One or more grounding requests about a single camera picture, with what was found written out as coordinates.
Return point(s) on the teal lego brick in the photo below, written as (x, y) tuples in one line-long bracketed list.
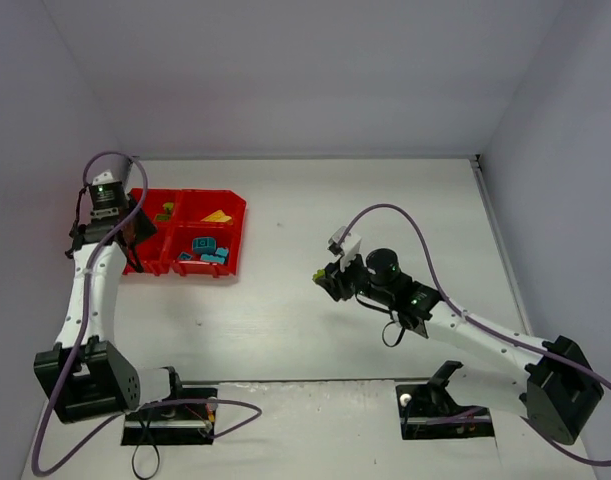
[(204, 245)]

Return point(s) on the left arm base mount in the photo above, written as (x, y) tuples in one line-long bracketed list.
[(185, 424)]

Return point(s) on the red divided bin tray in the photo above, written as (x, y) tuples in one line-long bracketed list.
[(159, 254)]

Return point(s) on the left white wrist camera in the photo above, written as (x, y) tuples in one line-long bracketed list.
[(103, 178)]

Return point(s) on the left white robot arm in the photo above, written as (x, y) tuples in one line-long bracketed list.
[(84, 374)]

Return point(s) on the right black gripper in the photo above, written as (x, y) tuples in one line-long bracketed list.
[(336, 282)]

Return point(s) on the teal lego block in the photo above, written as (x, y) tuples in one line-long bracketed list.
[(219, 256)]

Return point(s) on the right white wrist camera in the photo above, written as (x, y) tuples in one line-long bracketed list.
[(345, 246)]

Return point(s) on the green lego cube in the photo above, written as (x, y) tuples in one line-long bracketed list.
[(319, 274)]

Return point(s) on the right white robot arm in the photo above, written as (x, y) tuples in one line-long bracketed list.
[(546, 382)]

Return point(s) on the yellow long lego plate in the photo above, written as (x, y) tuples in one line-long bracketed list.
[(218, 216)]

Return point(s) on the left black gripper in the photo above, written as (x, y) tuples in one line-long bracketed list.
[(136, 228)]

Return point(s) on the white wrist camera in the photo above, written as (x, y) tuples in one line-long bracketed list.
[(345, 246), (103, 178)]

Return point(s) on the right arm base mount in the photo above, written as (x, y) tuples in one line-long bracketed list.
[(428, 412)]

